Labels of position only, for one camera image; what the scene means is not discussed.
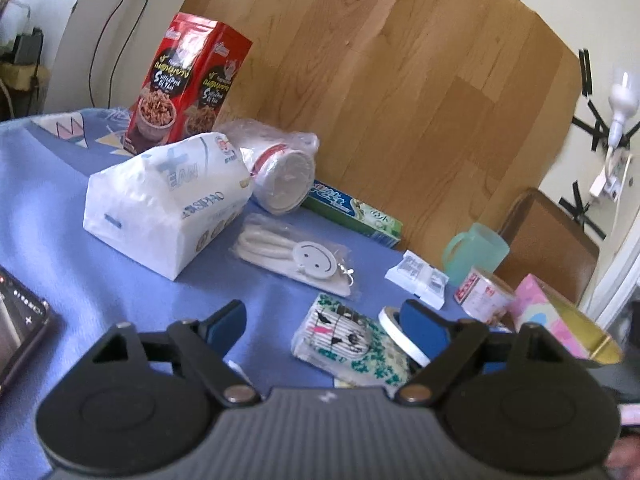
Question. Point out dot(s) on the striped cat-face pouch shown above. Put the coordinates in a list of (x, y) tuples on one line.
[(332, 330)]

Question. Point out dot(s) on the white power strip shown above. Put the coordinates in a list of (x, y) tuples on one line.
[(609, 180)]

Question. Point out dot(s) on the green plastic mug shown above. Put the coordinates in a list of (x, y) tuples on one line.
[(475, 255)]

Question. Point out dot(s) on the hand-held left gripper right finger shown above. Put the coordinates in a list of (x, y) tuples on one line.
[(425, 331)]

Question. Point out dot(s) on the bagged paper cups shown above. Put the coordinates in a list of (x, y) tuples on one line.
[(280, 170)]

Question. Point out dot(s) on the small white sachet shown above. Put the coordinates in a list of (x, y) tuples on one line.
[(417, 280)]

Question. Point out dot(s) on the blue printed tablecloth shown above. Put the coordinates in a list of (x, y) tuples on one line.
[(65, 260)]

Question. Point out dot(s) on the dark small device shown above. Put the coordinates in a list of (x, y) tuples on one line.
[(27, 47)]

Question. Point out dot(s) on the small white red-print cup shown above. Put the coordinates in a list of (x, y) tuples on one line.
[(482, 297)]

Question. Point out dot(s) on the white plug with adapter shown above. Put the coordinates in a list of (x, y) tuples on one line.
[(622, 105)]

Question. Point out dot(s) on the dark smartphone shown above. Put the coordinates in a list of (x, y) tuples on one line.
[(20, 330)]

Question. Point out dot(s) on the black tape cross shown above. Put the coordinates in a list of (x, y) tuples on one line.
[(596, 130), (580, 207)]

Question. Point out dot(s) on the black tape strip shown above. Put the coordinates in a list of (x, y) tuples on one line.
[(584, 72)]

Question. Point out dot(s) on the red snack box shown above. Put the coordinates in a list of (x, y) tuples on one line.
[(170, 85)]

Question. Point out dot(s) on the white framed window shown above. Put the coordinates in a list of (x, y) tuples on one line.
[(617, 280)]

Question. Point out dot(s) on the white tape roll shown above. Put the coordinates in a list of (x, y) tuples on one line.
[(400, 342)]

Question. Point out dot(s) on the wood-pattern wall sheet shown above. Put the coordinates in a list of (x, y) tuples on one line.
[(400, 85)]

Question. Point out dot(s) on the green toothpaste box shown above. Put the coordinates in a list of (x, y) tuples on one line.
[(355, 212)]

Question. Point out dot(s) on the brown chair back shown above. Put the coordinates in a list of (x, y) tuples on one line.
[(545, 245)]

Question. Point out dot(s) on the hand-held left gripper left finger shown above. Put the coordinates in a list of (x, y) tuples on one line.
[(227, 326)]

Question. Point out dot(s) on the white tissue pack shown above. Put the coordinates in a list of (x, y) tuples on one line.
[(165, 200)]

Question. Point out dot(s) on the pink biscuit tin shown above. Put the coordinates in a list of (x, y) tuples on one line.
[(537, 310)]

